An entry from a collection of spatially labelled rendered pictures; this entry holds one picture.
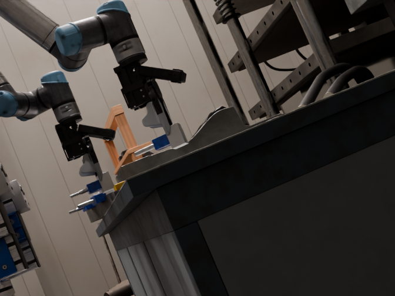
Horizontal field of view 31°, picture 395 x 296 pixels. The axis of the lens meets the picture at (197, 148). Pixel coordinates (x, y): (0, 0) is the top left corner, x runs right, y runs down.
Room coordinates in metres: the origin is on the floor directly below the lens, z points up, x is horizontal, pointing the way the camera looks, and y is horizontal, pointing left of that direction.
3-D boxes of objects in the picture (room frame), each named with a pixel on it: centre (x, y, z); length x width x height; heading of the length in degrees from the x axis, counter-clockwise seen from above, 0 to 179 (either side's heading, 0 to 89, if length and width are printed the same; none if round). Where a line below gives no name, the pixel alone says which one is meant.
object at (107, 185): (2.15, 0.34, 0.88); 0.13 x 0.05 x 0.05; 105
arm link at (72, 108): (2.15, 0.32, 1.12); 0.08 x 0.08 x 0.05
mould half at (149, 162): (2.18, 0.00, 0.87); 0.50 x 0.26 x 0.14; 103
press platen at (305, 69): (2.96, -0.77, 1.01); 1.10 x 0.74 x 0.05; 13
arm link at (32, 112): (2.17, 0.42, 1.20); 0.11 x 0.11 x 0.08; 71
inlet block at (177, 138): (1.75, 0.08, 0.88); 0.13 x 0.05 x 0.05; 83
